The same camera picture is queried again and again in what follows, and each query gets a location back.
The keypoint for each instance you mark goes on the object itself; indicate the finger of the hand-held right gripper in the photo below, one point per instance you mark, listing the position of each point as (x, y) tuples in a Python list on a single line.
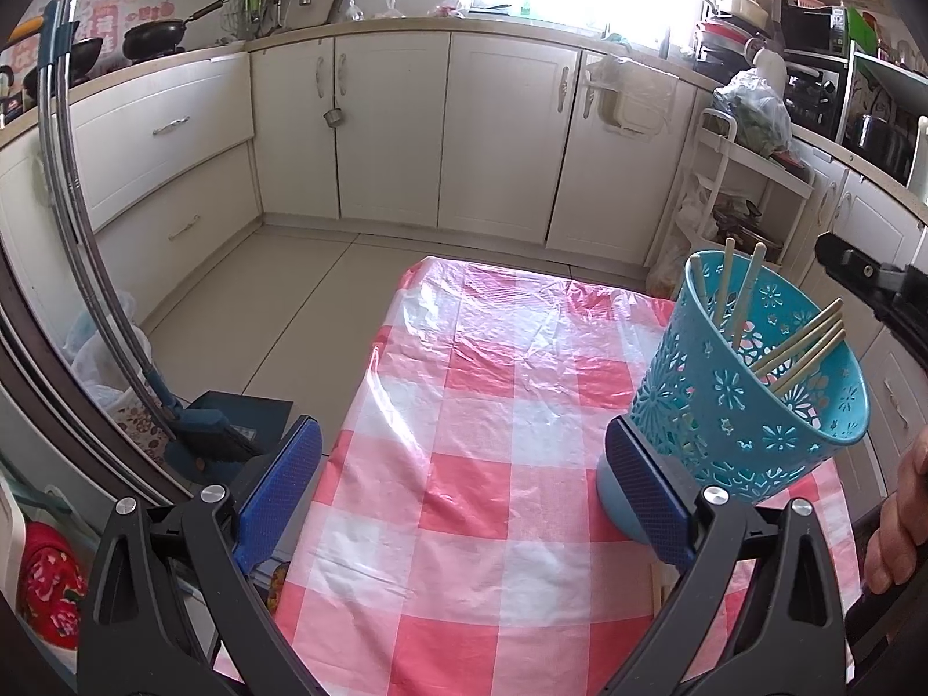
[(884, 279)]

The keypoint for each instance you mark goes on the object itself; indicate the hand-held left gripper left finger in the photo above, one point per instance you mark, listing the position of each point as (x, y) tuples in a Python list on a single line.
[(283, 482)]

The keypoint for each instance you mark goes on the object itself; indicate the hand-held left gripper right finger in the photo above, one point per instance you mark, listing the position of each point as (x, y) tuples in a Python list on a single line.
[(652, 500)]

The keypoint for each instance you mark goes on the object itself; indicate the blue perforated plastic basket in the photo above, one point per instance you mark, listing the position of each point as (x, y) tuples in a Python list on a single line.
[(732, 442)]

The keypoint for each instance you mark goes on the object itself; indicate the wooden chopstick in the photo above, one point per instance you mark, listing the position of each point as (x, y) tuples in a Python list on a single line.
[(797, 336), (805, 347), (723, 283), (747, 297), (812, 361), (700, 279)]

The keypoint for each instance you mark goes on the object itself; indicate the person's right hand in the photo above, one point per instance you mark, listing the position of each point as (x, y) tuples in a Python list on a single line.
[(903, 522)]

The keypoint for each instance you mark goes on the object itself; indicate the dark blue dustpan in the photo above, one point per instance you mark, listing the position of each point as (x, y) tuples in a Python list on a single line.
[(246, 406)]

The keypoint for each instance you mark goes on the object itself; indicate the black cooking pot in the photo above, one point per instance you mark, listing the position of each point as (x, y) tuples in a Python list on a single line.
[(877, 145)]

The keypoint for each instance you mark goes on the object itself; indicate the white trolley rack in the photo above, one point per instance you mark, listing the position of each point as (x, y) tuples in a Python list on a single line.
[(768, 174)]

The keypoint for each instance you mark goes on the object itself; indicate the dark pot on rack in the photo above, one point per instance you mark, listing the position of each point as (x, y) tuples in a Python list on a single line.
[(739, 217)]

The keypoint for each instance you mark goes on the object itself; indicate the red white checkered tablecloth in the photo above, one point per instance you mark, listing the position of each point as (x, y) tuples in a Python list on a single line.
[(471, 449)]

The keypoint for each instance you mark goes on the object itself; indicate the black toaster oven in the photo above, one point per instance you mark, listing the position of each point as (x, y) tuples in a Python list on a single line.
[(816, 91)]

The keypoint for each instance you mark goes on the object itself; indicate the plastic bag of greens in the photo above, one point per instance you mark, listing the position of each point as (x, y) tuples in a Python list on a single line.
[(754, 116)]

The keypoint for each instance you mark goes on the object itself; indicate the white plastic bag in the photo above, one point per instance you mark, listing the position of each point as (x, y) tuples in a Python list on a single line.
[(101, 355)]

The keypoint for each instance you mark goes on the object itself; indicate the white jug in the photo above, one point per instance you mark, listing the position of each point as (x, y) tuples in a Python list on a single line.
[(770, 72)]

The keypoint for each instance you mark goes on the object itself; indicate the red floral cushion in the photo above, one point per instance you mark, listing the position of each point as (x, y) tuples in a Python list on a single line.
[(51, 580)]

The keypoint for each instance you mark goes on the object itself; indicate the stack of dishes and pots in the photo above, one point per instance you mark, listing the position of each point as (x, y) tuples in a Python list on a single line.
[(729, 33)]

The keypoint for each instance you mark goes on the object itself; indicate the white hanging bin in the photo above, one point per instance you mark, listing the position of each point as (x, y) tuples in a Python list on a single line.
[(631, 98)]

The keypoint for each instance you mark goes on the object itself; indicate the small hanging metal strainer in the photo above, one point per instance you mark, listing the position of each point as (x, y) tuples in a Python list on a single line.
[(333, 120)]

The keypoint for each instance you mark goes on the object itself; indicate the cream kitchen cabinets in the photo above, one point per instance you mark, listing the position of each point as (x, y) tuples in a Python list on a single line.
[(493, 130)]

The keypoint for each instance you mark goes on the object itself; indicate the black frying pan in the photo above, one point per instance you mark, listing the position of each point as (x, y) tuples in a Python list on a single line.
[(152, 36)]

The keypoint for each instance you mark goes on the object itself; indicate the black wok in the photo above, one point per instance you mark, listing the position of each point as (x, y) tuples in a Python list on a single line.
[(72, 58)]

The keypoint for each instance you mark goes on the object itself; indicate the beige kitchen countertop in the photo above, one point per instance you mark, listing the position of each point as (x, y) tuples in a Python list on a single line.
[(406, 24)]

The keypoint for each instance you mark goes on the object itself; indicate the grey baking tray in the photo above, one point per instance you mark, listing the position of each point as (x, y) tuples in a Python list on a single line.
[(312, 4)]

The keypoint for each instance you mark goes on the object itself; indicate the chrome and brown frame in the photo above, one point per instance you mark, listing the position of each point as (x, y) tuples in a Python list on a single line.
[(58, 174)]

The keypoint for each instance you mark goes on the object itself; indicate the red wall stickers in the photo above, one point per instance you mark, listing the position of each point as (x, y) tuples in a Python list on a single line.
[(105, 18)]

